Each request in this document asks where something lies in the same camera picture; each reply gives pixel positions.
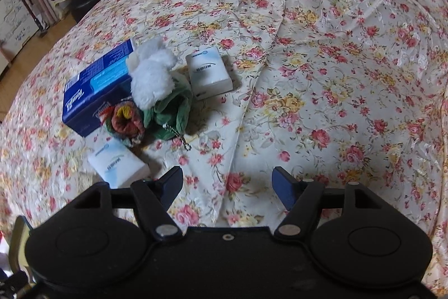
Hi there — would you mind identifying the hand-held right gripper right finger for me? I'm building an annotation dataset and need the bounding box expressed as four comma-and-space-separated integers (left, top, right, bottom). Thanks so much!
272, 166, 384, 242

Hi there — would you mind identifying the white green plush toy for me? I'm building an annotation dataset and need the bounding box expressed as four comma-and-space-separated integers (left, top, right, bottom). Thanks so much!
129, 38, 194, 150

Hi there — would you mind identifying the blue tissue box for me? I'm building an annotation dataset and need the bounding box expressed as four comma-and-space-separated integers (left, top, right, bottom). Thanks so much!
62, 38, 139, 138

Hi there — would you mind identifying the floral bedspread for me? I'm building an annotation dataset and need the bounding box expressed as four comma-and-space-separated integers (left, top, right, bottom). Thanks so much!
0, 0, 448, 286

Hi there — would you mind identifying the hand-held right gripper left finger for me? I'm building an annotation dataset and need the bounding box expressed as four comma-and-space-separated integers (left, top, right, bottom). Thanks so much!
72, 166, 184, 243

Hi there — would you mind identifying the white cabinet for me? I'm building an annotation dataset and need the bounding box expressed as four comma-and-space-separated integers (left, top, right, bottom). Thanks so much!
0, 0, 39, 58

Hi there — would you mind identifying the white pocket tissue pack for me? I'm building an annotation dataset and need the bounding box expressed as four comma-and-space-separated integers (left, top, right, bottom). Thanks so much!
185, 47, 234, 101
87, 138, 151, 189

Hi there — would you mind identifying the red blue patterned pouch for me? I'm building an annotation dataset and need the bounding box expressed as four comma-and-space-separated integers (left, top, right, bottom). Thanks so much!
101, 99, 146, 147

